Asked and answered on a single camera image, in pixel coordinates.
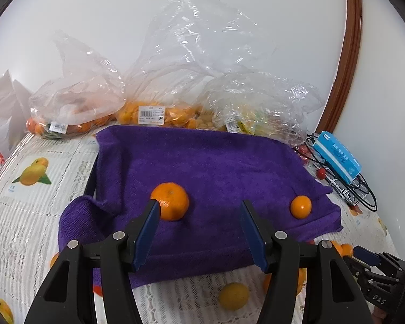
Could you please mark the clear bag of kumquats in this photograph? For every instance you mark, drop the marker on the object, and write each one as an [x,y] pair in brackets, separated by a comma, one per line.
[175,67]

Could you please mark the small orange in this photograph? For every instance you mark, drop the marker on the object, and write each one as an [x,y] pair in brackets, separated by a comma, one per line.
[54,260]
[301,206]

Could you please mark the clear bag of yellow fruit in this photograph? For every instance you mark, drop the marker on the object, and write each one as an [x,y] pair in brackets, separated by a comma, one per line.
[256,108]

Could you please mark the white plastic bag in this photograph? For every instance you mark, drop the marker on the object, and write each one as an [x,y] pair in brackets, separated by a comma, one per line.
[3,108]

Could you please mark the patterned grey pouch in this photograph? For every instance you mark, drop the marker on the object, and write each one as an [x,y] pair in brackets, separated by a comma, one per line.
[342,190]

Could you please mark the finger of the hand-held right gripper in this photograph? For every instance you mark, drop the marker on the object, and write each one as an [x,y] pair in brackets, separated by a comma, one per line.
[366,254]
[356,267]

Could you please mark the large orange with stem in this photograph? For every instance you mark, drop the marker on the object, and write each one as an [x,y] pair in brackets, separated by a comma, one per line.
[172,199]

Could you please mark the golden yellow lemon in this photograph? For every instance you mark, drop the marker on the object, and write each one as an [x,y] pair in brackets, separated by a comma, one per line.
[234,296]

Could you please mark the fruit printed tablecloth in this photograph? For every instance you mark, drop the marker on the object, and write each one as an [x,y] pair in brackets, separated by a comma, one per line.
[37,209]

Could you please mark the pile of red tomatoes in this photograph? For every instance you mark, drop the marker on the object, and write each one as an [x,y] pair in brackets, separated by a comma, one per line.
[303,150]

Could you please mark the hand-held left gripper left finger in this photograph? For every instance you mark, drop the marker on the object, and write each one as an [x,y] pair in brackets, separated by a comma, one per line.
[145,239]

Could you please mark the clear bag of oranges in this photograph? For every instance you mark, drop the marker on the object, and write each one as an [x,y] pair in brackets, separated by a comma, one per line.
[77,101]

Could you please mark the purple towel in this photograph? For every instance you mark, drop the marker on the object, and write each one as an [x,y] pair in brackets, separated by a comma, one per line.
[206,162]

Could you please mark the brown wooden frame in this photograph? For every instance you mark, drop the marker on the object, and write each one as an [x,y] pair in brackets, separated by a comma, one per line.
[349,57]

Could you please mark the small red tomato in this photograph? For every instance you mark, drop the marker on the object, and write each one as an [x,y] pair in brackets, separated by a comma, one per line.
[320,173]

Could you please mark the blue tissue pack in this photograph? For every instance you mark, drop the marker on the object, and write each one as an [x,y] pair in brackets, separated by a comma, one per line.
[337,158]

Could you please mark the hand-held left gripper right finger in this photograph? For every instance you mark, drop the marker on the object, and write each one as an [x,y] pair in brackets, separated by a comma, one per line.
[254,239]

